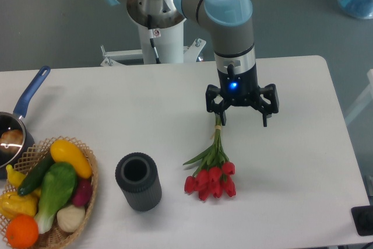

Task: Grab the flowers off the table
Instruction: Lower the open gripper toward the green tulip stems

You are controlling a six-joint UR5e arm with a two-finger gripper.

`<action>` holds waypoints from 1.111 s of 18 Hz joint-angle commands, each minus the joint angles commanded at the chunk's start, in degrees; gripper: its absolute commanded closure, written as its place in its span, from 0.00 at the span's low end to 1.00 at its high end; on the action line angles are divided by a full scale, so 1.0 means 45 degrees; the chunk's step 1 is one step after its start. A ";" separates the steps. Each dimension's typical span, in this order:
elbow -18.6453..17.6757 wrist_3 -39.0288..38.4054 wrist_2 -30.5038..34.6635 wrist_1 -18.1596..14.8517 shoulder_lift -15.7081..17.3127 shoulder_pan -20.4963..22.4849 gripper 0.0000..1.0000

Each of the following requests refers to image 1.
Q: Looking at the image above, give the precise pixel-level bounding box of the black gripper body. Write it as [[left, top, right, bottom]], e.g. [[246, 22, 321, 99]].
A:
[[217, 65, 261, 107]]

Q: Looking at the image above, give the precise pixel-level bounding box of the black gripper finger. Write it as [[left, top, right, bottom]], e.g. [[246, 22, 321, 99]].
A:
[[253, 83, 279, 127], [205, 85, 232, 125]]

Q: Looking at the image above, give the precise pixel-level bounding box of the red tulip bouquet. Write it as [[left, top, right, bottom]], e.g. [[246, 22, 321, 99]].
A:
[[183, 116, 237, 201]]

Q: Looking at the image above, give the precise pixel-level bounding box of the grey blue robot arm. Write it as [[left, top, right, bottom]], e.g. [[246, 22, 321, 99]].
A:
[[107, 0, 279, 122]]

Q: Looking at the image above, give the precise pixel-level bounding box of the dark grey ribbed vase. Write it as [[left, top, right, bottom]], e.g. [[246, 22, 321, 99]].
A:
[[115, 152, 162, 212]]

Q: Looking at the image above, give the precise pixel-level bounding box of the black device at edge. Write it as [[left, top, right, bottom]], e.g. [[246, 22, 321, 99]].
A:
[[351, 205, 373, 236]]

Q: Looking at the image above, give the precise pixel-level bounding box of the yellow squash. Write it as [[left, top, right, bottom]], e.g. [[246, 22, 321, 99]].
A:
[[50, 139, 93, 179]]

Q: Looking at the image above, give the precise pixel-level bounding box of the green bok choy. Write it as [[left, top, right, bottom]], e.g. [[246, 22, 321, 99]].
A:
[[34, 162, 77, 234]]

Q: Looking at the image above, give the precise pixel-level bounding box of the white garlic bulb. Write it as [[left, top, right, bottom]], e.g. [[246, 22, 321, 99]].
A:
[[57, 205, 85, 233]]

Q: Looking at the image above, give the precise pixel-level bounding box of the green cucumber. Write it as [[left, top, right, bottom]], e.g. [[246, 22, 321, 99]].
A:
[[17, 154, 55, 196]]

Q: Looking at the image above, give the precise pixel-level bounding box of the bread roll in pan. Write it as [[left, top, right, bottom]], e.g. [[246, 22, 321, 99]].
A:
[[1, 129, 23, 155]]

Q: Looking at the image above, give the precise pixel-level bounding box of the yellow banana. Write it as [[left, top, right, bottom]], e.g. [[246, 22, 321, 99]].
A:
[[6, 164, 26, 189]]

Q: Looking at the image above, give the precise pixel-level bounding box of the woven wicker basket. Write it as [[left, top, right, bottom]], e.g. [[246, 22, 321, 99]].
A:
[[13, 136, 98, 248]]

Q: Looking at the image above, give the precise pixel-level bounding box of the yellow bell pepper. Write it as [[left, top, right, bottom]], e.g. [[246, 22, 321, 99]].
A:
[[1, 191, 38, 220]]

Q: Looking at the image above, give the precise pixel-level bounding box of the orange fruit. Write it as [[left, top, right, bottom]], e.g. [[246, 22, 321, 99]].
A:
[[5, 215, 39, 248]]

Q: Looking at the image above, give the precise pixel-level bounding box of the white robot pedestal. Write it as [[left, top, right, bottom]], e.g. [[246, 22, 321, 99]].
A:
[[100, 20, 206, 66]]

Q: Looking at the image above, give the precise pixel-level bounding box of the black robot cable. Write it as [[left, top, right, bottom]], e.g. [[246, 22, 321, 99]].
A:
[[139, 0, 175, 64]]

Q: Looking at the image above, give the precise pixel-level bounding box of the white frame at right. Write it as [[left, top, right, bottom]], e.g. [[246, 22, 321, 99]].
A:
[[344, 69, 372, 127]]

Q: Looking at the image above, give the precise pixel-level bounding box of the blue handled saucepan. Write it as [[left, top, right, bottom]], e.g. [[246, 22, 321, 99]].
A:
[[1, 66, 51, 180]]

